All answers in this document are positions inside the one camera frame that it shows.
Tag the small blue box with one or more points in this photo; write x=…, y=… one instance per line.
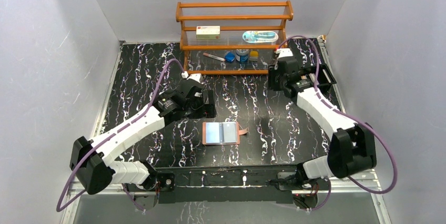
x=229, y=57

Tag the black card tray box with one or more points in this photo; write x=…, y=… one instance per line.
x=324, y=77

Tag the small yellow box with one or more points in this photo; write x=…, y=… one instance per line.
x=253, y=56

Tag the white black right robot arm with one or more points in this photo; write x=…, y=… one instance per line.
x=352, y=148

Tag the blue toothbrush blister pack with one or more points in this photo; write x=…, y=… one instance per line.
x=260, y=36

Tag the wooden three-tier shelf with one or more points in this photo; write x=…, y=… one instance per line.
x=233, y=18

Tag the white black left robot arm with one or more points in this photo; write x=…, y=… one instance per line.
x=94, y=162

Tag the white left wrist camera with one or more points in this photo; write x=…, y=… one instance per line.
x=196, y=77

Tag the red white marker pen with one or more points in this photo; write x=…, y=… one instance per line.
x=214, y=57

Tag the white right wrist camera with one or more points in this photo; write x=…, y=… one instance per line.
x=283, y=53

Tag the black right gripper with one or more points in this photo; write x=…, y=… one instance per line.
x=273, y=70

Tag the white red medicine box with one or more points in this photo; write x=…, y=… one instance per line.
x=207, y=32

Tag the blue white round tin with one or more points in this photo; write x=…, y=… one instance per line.
x=242, y=55

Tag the brown leather card holder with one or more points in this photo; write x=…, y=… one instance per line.
x=222, y=133

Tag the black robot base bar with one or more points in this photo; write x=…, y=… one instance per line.
x=230, y=183

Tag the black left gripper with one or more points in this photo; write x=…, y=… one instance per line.
x=208, y=103

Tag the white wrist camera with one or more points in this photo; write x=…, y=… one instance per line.
x=196, y=77
x=283, y=53

